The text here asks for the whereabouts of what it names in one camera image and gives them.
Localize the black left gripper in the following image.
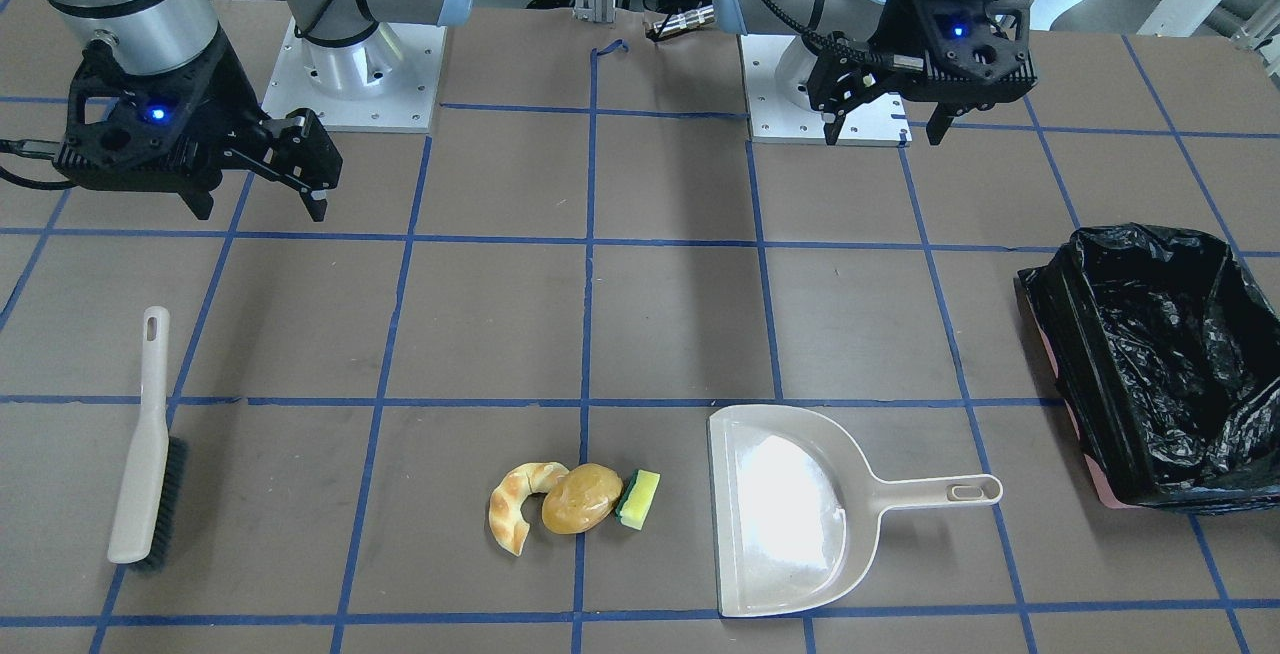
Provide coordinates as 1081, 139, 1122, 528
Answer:
806, 0, 1037, 145

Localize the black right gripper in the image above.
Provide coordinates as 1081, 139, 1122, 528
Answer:
52, 35, 343, 224

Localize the beige hand brush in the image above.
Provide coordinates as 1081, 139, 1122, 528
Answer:
108, 306, 188, 572

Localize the beige dustpan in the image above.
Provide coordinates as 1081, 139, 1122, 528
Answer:
708, 404, 1004, 618

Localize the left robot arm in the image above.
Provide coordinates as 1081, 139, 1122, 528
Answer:
713, 0, 1038, 145

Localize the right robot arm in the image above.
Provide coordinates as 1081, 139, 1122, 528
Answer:
3, 0, 474, 221

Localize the bin with black bag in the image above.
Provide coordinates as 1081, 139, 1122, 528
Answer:
1018, 224, 1279, 514

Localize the croissant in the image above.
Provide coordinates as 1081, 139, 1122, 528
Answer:
486, 462, 570, 557

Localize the brown potato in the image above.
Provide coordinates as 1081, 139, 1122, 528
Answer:
541, 463, 623, 534

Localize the yellow green sponge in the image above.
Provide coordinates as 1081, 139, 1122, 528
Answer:
614, 470, 660, 531

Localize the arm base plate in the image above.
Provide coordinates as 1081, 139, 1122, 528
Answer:
262, 22, 449, 134
739, 32, 913, 147

